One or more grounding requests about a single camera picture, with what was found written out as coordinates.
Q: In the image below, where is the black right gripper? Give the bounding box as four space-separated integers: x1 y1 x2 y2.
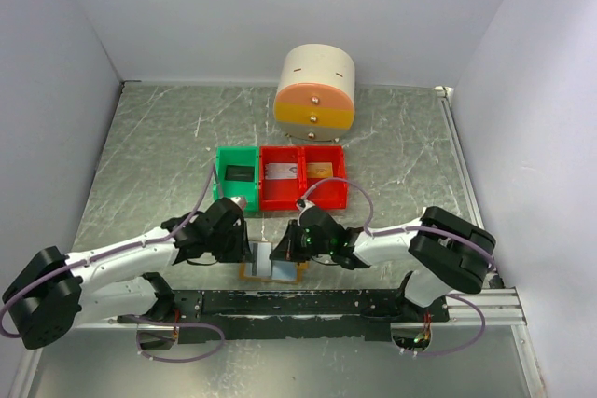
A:
269 219 333 263

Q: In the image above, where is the tan leather card holder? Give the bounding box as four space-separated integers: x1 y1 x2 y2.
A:
239 261 309 284

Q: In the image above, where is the silver card with black stripe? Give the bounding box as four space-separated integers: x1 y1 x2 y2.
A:
264 162 299 180

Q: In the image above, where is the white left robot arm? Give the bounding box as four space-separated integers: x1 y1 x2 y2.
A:
1 197 251 350

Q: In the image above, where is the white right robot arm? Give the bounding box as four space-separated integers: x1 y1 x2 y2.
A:
270 199 496 322

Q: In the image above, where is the red bin with silver card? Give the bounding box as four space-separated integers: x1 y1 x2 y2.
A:
258 145 304 212

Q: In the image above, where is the gold VIP card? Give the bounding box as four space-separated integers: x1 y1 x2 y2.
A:
306 162 334 179

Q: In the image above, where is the red bin with gold card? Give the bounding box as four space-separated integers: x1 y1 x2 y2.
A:
302 145 348 210

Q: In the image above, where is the green plastic bin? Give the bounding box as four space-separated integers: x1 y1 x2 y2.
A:
213 146 259 213

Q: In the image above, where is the round three-drawer mini cabinet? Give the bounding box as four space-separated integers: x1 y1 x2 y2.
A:
273 44 355 142

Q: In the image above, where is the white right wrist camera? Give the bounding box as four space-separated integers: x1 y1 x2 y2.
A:
296 199 315 213

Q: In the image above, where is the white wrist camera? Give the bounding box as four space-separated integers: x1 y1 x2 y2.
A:
296 199 315 213
230 196 248 211

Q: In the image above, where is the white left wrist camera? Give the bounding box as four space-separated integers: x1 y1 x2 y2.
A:
230 196 248 211

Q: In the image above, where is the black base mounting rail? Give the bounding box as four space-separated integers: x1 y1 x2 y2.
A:
141 289 449 344

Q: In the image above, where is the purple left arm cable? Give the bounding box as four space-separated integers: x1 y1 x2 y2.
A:
0 164 227 364

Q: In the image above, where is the aluminium frame rail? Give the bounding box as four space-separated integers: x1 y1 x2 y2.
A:
434 86 527 326

